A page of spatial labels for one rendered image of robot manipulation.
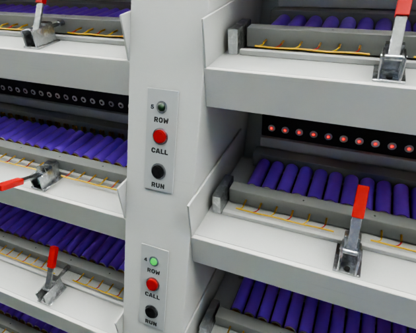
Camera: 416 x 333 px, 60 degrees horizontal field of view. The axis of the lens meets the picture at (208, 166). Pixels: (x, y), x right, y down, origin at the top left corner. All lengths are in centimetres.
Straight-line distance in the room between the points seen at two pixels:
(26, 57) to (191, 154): 27
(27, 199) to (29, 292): 18
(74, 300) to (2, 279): 15
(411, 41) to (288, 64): 12
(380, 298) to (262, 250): 13
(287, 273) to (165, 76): 26
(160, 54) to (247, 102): 11
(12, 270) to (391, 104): 66
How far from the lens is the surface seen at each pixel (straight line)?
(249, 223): 46
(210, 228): 46
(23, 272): 75
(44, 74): 55
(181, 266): 47
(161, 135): 42
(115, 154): 59
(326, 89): 37
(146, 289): 52
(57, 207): 57
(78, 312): 65
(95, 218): 53
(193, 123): 41
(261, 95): 39
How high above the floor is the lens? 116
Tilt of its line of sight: 16 degrees down
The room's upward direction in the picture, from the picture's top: 5 degrees clockwise
